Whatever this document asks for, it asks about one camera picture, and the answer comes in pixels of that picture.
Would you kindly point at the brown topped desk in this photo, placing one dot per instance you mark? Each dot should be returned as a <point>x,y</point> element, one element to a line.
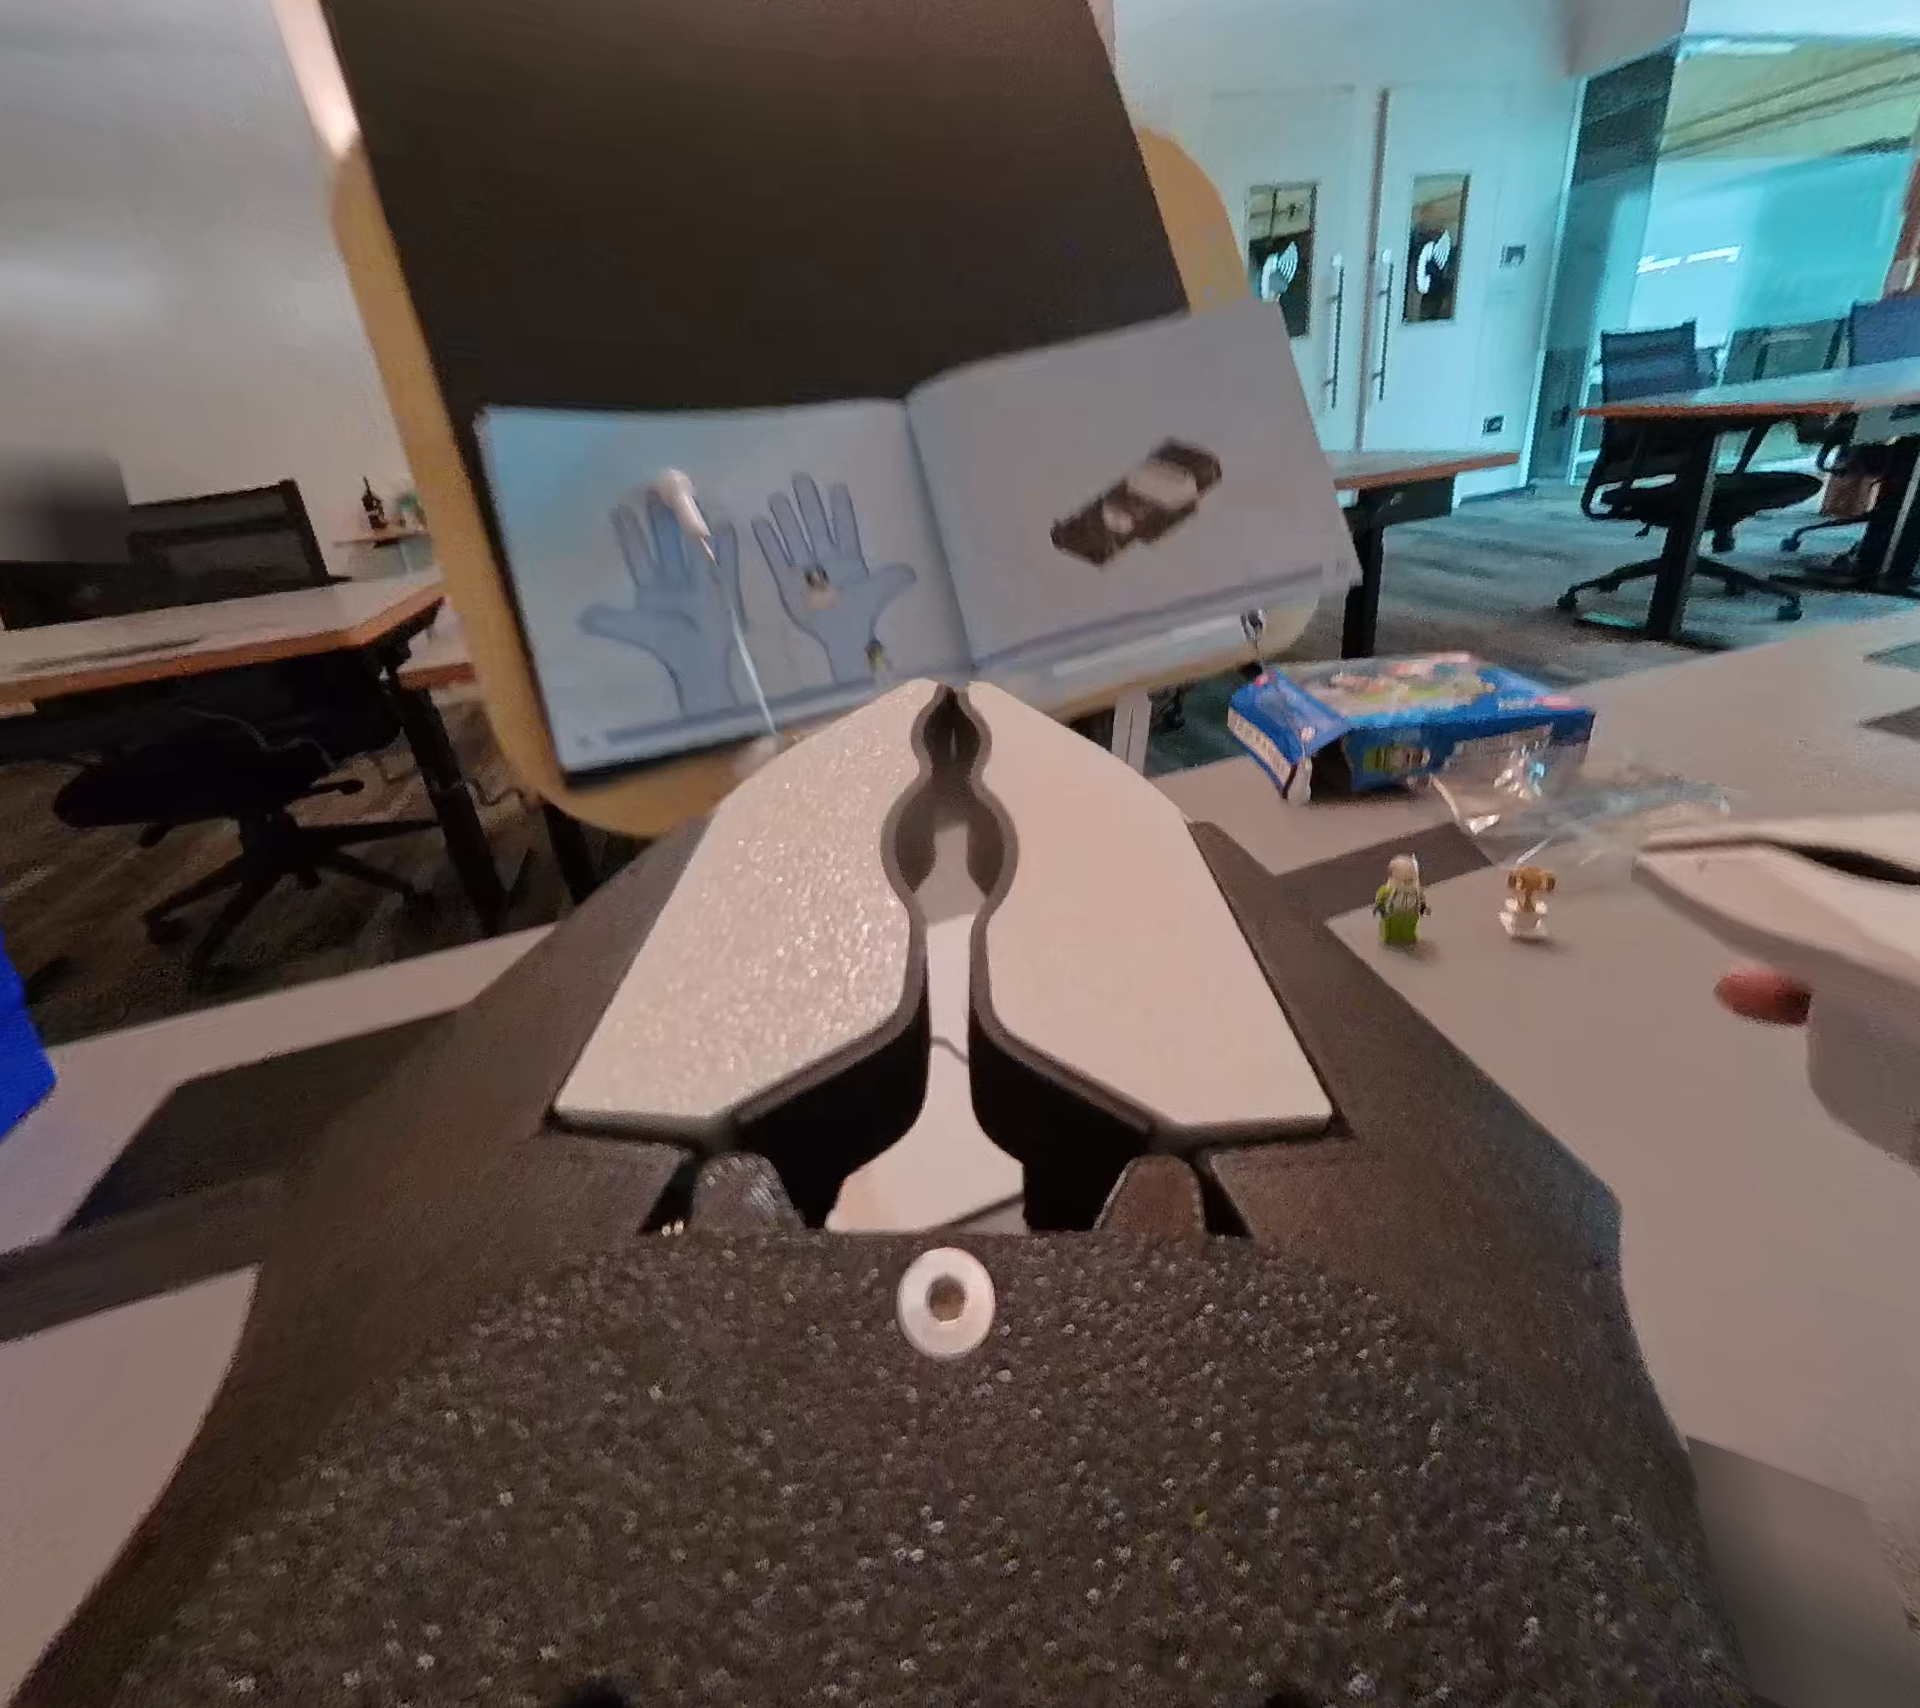
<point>1770,405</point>
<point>212,646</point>
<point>1411,487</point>

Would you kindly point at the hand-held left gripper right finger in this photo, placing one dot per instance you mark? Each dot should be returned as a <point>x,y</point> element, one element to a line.
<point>1156,987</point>

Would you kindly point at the small gold lego piece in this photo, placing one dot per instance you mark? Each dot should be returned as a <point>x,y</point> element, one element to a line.
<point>1534,886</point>

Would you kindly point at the white book stand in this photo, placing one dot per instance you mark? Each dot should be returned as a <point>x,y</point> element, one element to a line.
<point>750,88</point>

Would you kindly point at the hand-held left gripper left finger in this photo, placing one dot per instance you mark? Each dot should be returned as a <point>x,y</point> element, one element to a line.
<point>736,987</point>

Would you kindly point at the black office chair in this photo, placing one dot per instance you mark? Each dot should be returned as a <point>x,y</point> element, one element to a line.
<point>1666,434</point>
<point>212,690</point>
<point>1865,434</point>

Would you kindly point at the blue plastic bin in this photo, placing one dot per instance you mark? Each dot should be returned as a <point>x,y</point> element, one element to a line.
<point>19,1048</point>

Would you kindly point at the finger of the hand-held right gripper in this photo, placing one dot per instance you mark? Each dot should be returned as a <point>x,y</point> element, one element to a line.
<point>1800,893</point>

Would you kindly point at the blue lego box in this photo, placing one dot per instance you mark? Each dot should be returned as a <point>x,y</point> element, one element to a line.
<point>1411,719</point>

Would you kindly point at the clear plastic bag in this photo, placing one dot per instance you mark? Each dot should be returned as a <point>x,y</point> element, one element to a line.
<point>1575,804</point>

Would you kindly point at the lego instruction booklet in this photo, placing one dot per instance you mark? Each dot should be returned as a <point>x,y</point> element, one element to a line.
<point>899,539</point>

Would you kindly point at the person's right hand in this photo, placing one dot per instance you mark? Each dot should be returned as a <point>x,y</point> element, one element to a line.
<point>1763,997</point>

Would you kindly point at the lime green lego minifigure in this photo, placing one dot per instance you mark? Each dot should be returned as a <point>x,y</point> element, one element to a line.
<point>1401,905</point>

